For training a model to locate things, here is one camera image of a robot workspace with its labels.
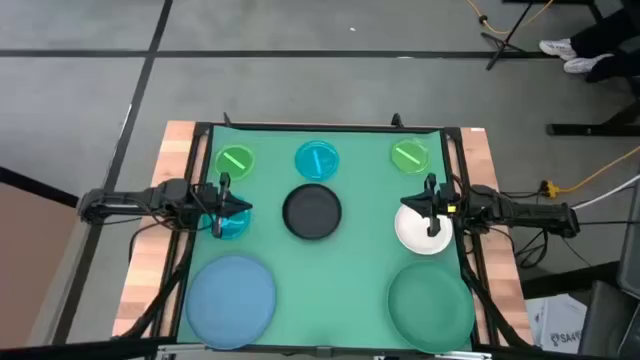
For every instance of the person's leg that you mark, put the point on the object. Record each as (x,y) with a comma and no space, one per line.
(607,32)
(615,67)

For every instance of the black floor bar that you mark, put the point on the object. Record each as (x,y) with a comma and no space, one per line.
(565,281)

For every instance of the brown board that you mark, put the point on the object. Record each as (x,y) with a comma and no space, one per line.
(25,260)

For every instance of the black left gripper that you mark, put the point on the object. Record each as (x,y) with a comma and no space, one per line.
(205,202)

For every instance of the green table mat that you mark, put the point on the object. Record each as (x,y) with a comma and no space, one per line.
(360,225)

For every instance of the black metal table frame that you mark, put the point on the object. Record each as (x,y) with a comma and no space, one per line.
(200,131)

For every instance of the black stand base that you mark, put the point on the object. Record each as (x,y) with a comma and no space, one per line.
(590,129)

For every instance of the small translucent green plate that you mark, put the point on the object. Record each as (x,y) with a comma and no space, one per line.
(240,156)
(410,156)

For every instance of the grey equipment case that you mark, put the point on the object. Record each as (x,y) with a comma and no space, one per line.
(631,250)

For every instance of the black tripod stand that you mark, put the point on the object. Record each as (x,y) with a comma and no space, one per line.
(505,42)

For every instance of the black frame clamp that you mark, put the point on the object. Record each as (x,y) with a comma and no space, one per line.
(227,120)
(397,120)

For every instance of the white cardboard box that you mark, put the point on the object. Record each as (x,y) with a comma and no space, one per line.
(557,322)

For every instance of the black plastic plate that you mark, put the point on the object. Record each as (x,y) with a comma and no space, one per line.
(312,211)

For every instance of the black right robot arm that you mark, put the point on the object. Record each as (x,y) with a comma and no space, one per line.
(520,212)

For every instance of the large blue plastic plate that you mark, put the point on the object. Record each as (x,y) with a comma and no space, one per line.
(230,302)

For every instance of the large green plastic plate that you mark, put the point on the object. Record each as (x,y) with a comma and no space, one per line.
(431,307)

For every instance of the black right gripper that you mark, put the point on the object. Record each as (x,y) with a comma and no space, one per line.
(442,205)

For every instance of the white plastic plate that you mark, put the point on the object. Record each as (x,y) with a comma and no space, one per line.
(412,232)

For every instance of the small translucent cyan plate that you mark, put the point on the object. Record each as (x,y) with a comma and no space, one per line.
(317,160)
(236,225)

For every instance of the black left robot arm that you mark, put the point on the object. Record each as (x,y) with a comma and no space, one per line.
(125,202)

